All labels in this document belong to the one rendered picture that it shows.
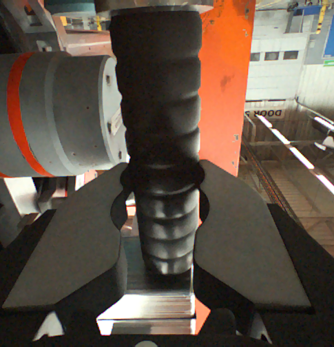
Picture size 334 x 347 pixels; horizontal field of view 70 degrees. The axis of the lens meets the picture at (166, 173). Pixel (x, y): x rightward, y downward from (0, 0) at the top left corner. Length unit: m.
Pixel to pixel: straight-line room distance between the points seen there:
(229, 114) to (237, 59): 0.15
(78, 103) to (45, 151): 0.06
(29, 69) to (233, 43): 0.56
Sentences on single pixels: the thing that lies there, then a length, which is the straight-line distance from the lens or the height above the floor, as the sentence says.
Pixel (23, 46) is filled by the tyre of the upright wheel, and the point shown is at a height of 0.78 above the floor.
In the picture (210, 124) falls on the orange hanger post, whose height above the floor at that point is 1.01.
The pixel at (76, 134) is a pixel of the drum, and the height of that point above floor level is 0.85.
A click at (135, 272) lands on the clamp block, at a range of 0.16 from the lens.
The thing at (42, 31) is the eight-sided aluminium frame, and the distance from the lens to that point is 0.56.
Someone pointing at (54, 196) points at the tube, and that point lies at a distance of 0.43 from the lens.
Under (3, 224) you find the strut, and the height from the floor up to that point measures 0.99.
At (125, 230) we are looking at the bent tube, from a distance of 0.32.
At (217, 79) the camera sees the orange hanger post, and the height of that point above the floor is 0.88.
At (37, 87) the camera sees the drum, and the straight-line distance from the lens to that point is 0.26.
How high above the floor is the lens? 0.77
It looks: 30 degrees up
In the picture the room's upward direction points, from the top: 177 degrees clockwise
